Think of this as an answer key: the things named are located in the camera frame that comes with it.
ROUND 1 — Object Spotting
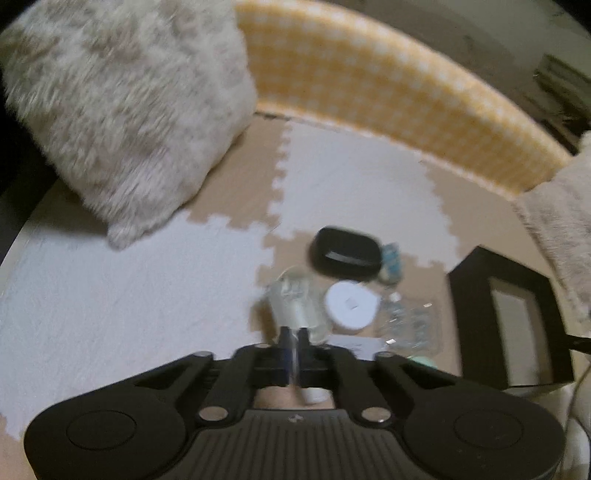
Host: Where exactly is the clear plastic item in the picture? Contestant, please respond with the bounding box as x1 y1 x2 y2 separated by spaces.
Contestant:
266 266 331 345

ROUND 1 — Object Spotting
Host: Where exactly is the clear blister pack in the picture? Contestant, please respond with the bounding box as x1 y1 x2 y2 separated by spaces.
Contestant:
376 291 441 357

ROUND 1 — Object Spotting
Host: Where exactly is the black storage box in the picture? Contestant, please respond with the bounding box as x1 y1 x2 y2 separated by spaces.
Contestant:
448 246 574 395

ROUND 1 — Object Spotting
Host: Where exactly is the white round puck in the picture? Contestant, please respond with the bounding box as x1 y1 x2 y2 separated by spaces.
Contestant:
324 280 381 334

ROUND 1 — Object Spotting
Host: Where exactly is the fluffy grey cushion right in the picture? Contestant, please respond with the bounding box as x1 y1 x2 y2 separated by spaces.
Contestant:
1 1 257 249

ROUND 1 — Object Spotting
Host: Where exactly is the black oval case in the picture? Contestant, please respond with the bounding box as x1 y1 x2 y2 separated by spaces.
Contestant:
308 226 383 280

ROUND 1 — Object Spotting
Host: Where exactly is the fluffy grey cushion left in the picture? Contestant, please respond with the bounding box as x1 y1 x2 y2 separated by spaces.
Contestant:
513 132 591 324

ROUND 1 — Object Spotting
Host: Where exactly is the yellow checkered mattress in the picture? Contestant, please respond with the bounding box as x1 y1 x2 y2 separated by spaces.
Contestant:
235 1 572 198

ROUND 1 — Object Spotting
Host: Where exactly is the fluffy grey cushion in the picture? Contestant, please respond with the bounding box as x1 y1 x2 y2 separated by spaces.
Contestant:
513 132 591 324
1 1 257 249

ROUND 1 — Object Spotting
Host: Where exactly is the teal tape roll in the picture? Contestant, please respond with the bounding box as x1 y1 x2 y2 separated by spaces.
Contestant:
378 243 404 285

